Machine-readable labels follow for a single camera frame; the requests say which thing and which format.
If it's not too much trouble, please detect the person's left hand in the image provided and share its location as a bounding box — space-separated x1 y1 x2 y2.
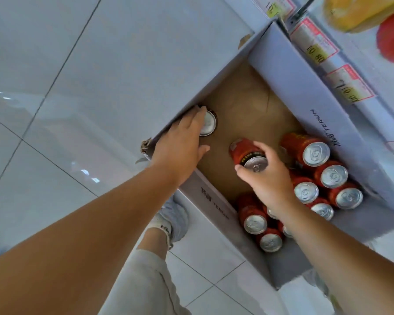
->
150 105 211 187

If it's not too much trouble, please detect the person's right hand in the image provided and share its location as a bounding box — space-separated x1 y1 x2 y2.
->
235 141 300 221

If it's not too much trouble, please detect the red drink can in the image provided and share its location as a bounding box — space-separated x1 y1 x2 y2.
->
229 138 269 173
197 106 218 137

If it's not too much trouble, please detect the person's left forearm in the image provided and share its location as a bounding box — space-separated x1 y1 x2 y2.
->
0 161 182 315

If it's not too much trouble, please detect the person's right forearm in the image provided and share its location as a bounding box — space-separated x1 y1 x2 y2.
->
275 199 394 315

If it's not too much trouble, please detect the white cardboard box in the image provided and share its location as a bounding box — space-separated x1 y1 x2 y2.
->
140 21 394 290

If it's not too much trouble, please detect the person's white shoe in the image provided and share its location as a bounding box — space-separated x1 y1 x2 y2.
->
158 196 190 244

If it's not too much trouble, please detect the cluster of red cans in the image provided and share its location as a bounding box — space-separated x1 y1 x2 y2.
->
237 132 364 254

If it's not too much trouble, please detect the person's white sock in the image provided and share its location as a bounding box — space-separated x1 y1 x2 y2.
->
147 214 173 250

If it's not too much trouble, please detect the person's grey trouser leg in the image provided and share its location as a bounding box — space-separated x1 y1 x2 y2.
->
98 248 192 315

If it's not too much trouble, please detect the yellow packet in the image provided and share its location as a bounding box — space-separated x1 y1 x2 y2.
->
323 0 394 33

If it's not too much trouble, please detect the black metal shelf bracket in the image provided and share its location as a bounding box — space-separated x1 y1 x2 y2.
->
287 0 318 26

